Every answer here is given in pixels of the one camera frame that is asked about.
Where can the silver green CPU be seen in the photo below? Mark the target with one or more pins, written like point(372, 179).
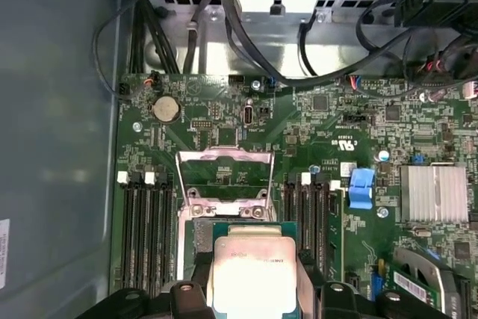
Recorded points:
point(254, 270)

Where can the black graphics card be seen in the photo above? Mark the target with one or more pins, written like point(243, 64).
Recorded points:
point(429, 285)

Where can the round coin battery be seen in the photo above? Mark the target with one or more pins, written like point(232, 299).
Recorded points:
point(166, 110)

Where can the silver blue cylindrical capacitor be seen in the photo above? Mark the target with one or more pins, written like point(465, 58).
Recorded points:
point(382, 154)

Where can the white sticker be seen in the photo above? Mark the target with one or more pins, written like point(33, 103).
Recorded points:
point(3, 251)

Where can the silver motherboard screw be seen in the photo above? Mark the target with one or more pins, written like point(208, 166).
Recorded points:
point(255, 84)
point(382, 212)
point(137, 126)

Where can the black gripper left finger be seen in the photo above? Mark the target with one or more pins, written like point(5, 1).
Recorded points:
point(186, 304)

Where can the blue plastic connector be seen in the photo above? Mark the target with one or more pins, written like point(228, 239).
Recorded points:
point(361, 188)

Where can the green motherboard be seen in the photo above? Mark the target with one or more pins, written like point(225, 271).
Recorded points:
point(306, 147)

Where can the black PC case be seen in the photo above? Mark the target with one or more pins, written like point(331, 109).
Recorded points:
point(56, 128)

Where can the metal CPU socket cover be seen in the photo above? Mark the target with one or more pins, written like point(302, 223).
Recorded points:
point(224, 154)

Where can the silver chipset heat sink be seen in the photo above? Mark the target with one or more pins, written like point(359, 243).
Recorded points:
point(433, 194)

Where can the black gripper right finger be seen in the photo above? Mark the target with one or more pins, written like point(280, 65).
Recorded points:
point(336, 304)

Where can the silver internal USB port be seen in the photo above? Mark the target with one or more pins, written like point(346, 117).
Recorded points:
point(249, 115)

